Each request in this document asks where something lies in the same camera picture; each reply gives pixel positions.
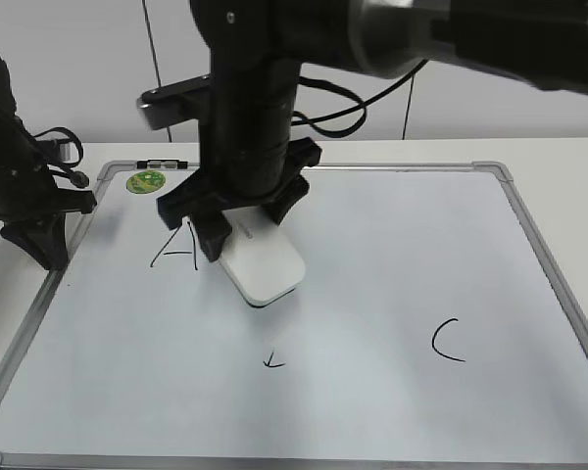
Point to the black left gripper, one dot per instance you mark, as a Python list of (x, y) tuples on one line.
[(32, 205)]

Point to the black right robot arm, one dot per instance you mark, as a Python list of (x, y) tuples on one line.
[(245, 106)]

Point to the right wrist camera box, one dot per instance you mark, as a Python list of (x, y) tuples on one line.
[(176, 103)]

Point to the white whiteboard with grey frame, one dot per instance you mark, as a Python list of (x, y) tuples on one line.
[(429, 331)]

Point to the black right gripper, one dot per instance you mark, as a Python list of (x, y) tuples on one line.
[(271, 179)]

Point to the white rectangular whiteboard eraser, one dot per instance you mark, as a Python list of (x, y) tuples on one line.
[(259, 258)]

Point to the round green magnet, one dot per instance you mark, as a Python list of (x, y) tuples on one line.
[(145, 182)]

